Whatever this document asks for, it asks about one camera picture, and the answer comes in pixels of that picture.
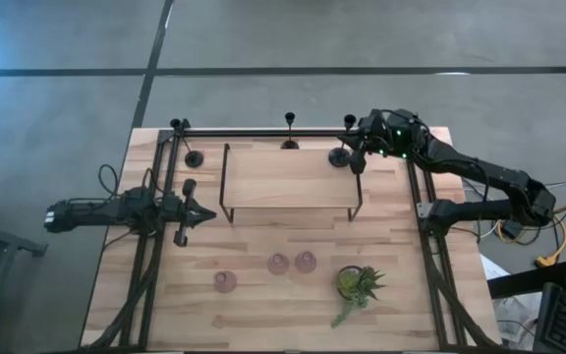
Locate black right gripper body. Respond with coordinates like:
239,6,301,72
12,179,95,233
349,107,429,177

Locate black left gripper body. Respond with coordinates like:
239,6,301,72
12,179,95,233
159,178,200,249

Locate black candlestick holder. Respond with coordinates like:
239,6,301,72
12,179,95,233
327,113,358,169
169,117,205,169
280,111,300,150

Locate pink glass vase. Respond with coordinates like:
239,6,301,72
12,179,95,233
213,269,239,295
294,250,318,274
266,252,291,276

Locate wooden shelf riser black legs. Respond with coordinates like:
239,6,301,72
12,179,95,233
218,143,365,225

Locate green succulent in black pot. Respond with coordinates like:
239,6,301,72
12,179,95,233
330,265,387,329

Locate black power adapter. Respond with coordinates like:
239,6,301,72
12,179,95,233
501,219,526,241

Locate white paper sheet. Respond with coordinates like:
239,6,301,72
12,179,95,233
479,253,510,281

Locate black desk edge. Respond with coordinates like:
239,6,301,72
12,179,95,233
486,262,566,300

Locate clear plastic bag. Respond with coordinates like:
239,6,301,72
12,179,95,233
491,294,542,345

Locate black metal table frame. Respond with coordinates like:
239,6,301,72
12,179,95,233
80,117,503,352

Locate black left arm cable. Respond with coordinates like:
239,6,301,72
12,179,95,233
97,163,166,199

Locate yellow cable with plug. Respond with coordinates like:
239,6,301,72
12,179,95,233
496,199,566,269

